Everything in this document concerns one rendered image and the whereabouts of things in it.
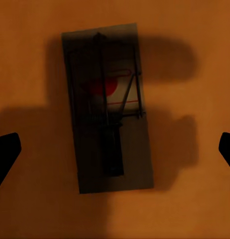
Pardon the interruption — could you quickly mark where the mousetrap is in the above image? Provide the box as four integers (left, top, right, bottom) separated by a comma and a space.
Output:
62, 22, 154, 194

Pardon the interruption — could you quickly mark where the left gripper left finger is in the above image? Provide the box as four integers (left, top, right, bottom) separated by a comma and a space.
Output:
0, 132, 21, 185

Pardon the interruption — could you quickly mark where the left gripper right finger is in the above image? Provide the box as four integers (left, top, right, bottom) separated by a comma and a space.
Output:
219, 132, 230, 166

